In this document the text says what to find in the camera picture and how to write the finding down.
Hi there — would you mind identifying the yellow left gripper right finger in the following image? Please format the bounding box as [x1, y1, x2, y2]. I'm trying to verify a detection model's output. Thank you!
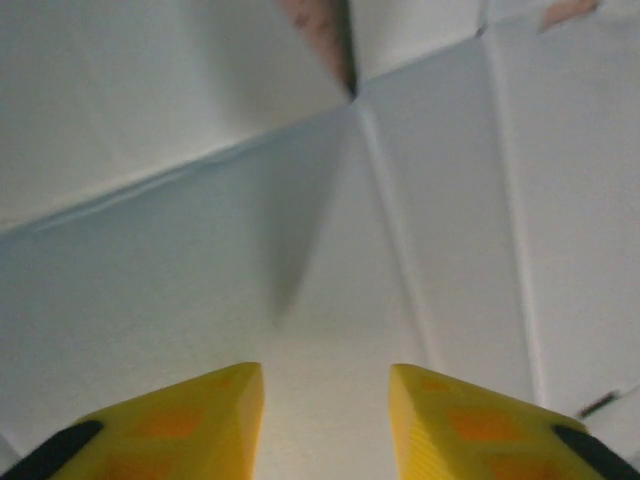
[388, 363, 640, 480]

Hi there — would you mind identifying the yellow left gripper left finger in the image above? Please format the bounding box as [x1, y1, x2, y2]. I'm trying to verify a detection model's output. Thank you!
[0, 362, 265, 480]

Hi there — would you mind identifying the light teal paper box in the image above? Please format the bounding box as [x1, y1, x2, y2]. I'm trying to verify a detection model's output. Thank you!
[0, 0, 640, 480]

